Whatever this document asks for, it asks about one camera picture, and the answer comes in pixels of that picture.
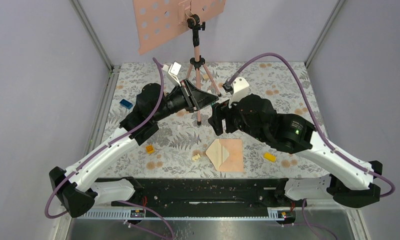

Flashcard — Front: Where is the floral patterned table mat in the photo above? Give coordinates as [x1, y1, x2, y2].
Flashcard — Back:
[101, 62, 328, 179]

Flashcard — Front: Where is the purple cable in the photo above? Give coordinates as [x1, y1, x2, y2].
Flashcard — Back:
[223, 52, 396, 240]
[44, 57, 177, 240]

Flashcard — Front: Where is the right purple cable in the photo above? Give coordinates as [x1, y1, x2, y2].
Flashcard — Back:
[223, 52, 396, 240]

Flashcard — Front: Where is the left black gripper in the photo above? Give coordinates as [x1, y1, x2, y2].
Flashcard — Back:
[153, 78, 219, 122]

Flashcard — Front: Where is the small blue toy brick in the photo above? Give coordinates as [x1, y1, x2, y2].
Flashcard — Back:
[119, 99, 133, 110]

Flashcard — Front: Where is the yellow toy brick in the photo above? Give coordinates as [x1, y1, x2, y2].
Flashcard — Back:
[263, 152, 277, 163]

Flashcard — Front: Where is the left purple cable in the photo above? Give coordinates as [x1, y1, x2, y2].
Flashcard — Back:
[44, 57, 177, 240]

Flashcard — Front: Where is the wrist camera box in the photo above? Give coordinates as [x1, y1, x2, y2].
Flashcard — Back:
[162, 61, 181, 87]
[223, 77, 250, 108]

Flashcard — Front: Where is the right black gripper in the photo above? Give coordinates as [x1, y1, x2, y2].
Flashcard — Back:
[207, 91, 268, 142]

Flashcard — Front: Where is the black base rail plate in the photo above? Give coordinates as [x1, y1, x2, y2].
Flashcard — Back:
[79, 177, 343, 220]

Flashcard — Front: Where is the orange square toy brick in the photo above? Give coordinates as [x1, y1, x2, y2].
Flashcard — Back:
[145, 145, 155, 154]

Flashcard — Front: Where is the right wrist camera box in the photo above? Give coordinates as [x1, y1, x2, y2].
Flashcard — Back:
[223, 77, 250, 108]

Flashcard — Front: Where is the cream chess knight piece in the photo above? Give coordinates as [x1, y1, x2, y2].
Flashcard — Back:
[191, 153, 201, 162]

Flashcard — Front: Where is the pink perforated music stand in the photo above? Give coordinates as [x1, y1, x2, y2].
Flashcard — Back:
[132, 0, 227, 127]

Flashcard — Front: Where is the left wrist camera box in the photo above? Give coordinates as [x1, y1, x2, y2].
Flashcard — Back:
[162, 61, 181, 87]

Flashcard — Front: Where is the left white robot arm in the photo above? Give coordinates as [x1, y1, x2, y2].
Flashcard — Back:
[49, 79, 218, 218]

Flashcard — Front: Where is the tan paper envelope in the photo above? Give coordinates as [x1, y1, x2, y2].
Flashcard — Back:
[206, 138, 244, 173]

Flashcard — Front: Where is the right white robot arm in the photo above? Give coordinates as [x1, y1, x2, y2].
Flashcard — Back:
[208, 94, 382, 209]

